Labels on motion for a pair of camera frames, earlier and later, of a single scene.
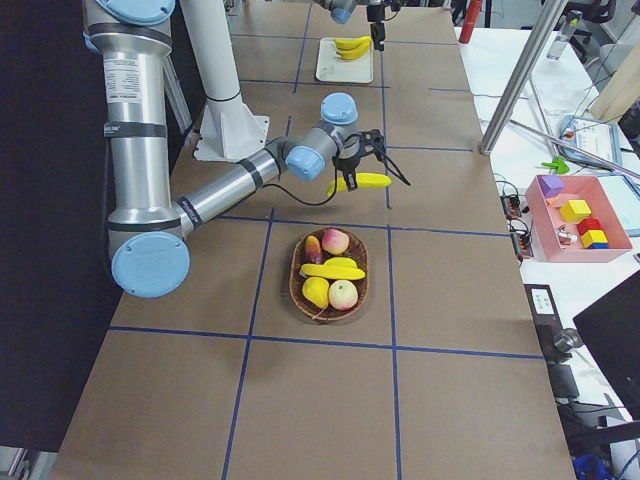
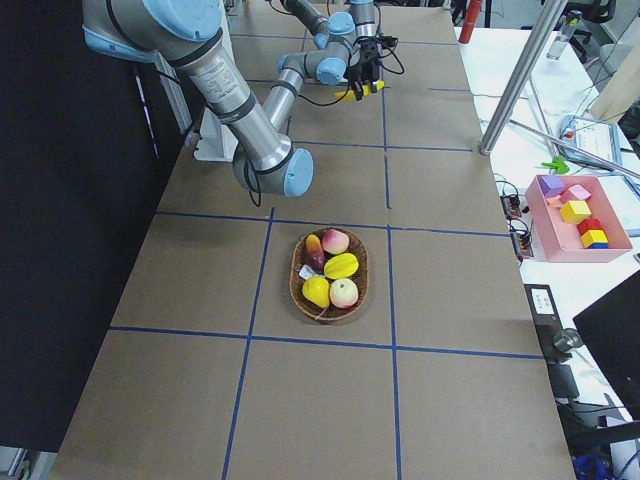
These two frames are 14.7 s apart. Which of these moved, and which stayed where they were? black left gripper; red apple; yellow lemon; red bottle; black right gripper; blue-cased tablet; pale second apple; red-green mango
Moved: black right gripper; black left gripper
Stayed: blue-cased tablet; pale second apple; red bottle; red apple; yellow lemon; red-green mango
